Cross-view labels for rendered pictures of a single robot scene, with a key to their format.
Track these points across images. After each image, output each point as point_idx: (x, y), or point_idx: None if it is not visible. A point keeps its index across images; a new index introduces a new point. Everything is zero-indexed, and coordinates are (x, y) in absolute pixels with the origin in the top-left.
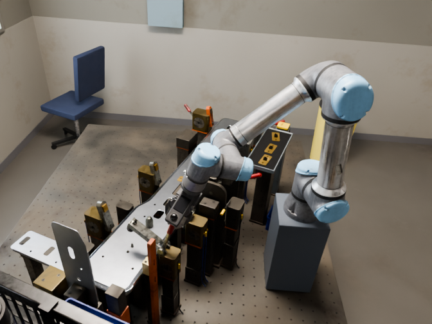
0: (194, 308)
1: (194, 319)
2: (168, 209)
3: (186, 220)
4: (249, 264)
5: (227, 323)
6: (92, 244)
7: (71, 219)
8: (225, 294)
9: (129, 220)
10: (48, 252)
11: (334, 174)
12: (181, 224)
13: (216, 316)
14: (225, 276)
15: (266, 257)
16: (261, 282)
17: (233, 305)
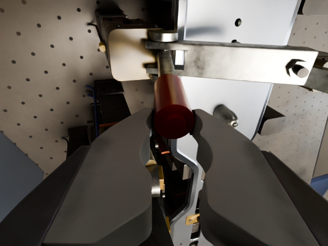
0: (76, 41)
1: (63, 23)
2: (291, 202)
3: (45, 207)
4: (52, 149)
5: (7, 41)
6: (305, 12)
7: (291, 85)
8: (49, 89)
9: (259, 102)
10: (301, 27)
11: None
12: (106, 142)
13: (33, 45)
14: (70, 116)
15: (22, 173)
16: (12, 135)
17: (23, 79)
